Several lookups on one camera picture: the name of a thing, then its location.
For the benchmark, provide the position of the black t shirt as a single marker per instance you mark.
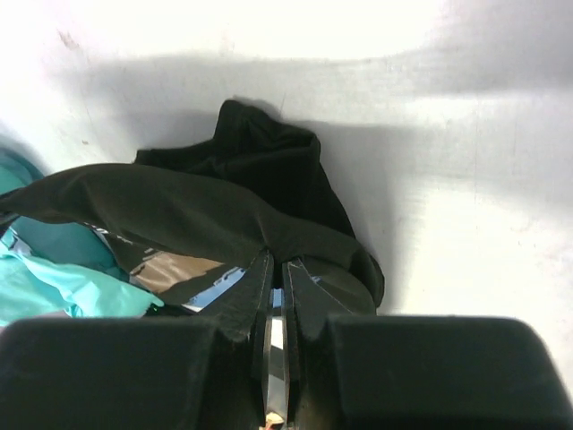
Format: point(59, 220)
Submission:
point(175, 219)

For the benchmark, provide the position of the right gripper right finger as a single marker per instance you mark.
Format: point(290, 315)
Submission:
point(310, 370)

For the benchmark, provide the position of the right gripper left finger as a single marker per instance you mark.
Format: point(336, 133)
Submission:
point(235, 391)

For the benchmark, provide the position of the teal t shirt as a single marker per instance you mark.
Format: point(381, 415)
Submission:
point(64, 268)

